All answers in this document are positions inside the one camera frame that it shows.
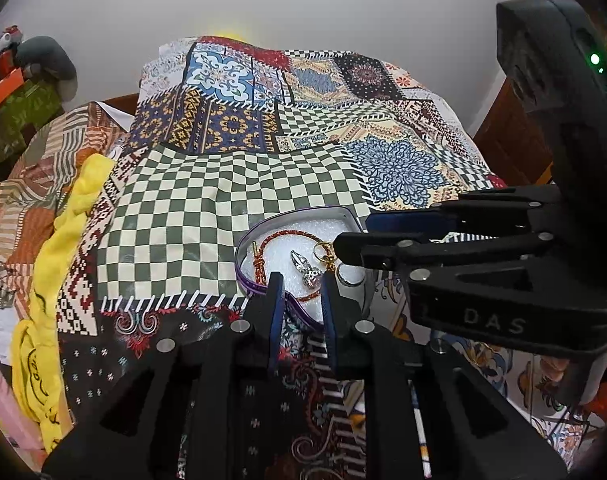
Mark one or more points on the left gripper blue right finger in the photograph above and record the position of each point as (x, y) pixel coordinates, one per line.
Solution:
(429, 413)

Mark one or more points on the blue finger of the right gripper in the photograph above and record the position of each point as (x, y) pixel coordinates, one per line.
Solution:
(379, 250)
(422, 221)

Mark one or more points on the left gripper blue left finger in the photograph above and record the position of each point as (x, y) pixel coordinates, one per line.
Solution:
(180, 390)

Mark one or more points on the silver pendant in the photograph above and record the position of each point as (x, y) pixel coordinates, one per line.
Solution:
(310, 275)

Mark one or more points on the purple heart-shaped jewelry tin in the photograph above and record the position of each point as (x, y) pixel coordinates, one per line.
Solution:
(299, 245)

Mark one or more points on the wooden wardrobe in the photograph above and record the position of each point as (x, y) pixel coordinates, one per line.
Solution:
(510, 141)

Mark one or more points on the yellow cloth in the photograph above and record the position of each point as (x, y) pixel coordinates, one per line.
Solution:
(36, 375)

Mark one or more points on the colourful patchwork bedspread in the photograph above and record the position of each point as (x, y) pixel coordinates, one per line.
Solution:
(249, 134)

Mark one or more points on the striped brown blanket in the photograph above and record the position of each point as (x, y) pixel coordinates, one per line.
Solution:
(37, 188)

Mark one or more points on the orange box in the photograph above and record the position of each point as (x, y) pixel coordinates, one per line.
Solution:
(12, 82)

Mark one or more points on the grey-green pillow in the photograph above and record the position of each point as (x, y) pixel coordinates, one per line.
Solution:
(53, 61)

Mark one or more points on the clutter pile on box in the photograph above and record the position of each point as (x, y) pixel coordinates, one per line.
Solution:
(10, 39)

